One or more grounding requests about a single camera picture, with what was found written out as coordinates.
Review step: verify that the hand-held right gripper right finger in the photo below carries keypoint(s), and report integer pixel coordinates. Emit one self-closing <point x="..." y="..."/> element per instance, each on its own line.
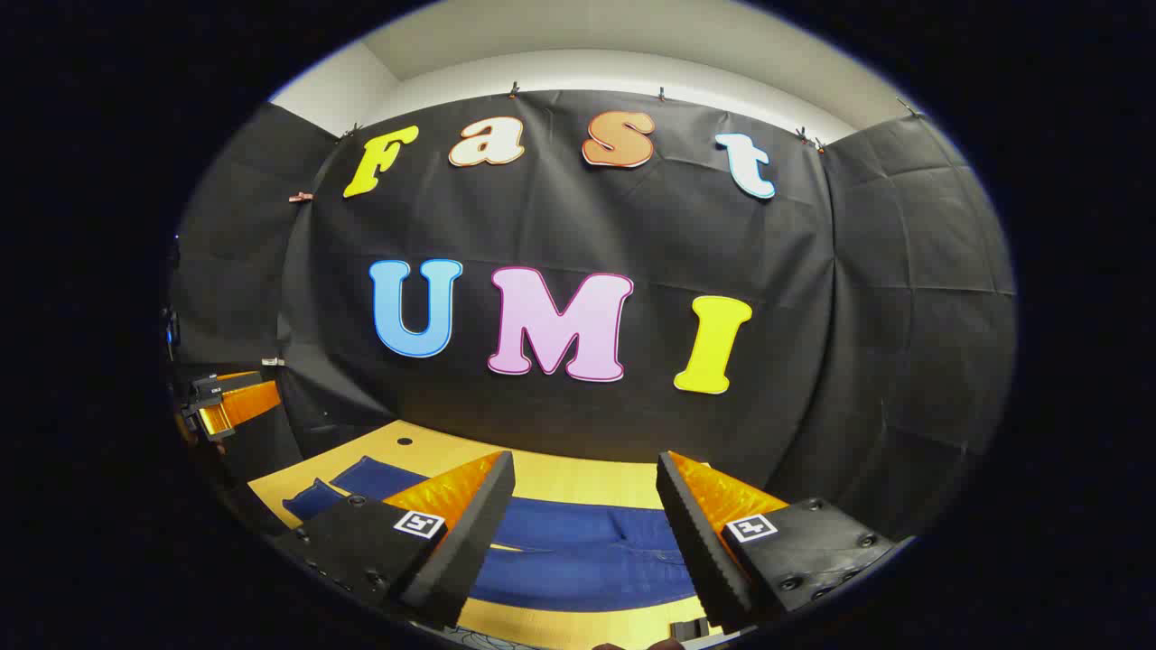
<point x="700" y="542"/>

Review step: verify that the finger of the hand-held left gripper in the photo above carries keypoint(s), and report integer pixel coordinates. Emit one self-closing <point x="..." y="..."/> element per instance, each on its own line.
<point x="239" y="406"/>
<point x="217" y="386"/>

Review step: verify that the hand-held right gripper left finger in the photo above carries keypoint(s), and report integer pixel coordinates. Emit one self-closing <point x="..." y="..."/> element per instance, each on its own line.
<point x="470" y="542"/>

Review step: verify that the blue denim jeans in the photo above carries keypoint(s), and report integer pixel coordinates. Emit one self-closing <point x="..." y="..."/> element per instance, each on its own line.
<point x="587" y="551"/>

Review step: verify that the dark device with blue light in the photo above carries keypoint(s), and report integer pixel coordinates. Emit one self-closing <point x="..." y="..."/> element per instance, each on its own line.
<point x="169" y="334"/>

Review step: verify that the black backdrop cloth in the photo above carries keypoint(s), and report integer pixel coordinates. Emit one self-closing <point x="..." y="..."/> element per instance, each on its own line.
<point x="560" y="226"/>

